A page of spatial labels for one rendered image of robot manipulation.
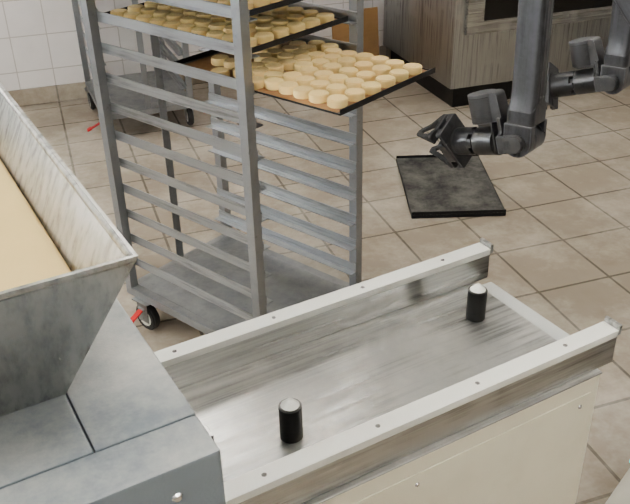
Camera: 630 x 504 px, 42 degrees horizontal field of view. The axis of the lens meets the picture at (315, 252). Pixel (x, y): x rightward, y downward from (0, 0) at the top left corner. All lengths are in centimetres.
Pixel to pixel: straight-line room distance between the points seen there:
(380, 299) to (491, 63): 347
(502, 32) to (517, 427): 366
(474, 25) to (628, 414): 258
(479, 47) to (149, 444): 415
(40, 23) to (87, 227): 435
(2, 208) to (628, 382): 218
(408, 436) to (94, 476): 56
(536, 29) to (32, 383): 112
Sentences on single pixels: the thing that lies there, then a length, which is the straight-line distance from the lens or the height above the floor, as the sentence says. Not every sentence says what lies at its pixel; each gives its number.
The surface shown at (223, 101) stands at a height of 69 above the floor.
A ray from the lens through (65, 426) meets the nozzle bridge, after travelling 70.
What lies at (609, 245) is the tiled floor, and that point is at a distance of 345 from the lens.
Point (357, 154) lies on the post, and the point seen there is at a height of 64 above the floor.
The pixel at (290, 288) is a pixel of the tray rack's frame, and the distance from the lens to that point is 275.
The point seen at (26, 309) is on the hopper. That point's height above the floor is 130.
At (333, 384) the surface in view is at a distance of 125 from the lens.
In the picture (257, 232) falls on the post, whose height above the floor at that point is 56.
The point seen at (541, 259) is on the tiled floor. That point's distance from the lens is 328.
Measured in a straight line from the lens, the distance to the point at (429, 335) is 135.
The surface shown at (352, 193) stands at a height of 51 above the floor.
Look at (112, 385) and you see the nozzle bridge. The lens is 73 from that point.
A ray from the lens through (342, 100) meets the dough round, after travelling 196.
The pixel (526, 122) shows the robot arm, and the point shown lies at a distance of 159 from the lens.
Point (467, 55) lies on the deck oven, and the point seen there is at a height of 30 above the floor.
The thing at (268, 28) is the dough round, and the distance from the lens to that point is 224.
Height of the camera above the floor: 163
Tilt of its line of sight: 30 degrees down
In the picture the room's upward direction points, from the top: 1 degrees counter-clockwise
